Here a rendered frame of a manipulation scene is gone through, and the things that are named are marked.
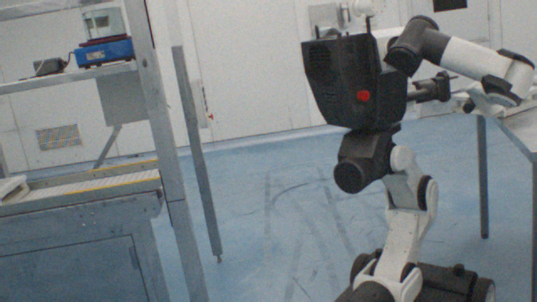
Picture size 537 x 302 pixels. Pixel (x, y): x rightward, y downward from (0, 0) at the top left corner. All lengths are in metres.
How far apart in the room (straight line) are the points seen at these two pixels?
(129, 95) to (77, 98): 3.98
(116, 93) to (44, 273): 0.73
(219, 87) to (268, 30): 0.86
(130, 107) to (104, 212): 0.40
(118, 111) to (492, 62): 1.27
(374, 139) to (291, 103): 3.90
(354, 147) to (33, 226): 1.14
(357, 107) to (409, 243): 0.65
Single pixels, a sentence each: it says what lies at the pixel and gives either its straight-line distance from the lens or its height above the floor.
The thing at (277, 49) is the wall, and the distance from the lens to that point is 5.23.
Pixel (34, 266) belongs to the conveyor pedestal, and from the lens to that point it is 1.89.
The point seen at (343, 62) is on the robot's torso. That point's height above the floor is 1.14.
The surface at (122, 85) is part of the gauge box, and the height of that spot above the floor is 1.15.
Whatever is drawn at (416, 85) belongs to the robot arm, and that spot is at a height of 0.98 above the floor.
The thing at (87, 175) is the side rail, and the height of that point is 0.82.
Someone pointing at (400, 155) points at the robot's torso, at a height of 0.79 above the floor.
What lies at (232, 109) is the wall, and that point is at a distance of 5.31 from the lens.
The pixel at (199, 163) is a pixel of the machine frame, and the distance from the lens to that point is 2.50.
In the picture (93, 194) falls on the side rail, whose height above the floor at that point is 0.82.
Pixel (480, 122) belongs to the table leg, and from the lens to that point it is 2.50.
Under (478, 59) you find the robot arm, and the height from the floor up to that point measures 1.11.
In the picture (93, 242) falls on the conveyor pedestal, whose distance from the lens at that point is 1.78.
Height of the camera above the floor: 1.25
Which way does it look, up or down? 14 degrees down
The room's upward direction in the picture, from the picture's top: 9 degrees counter-clockwise
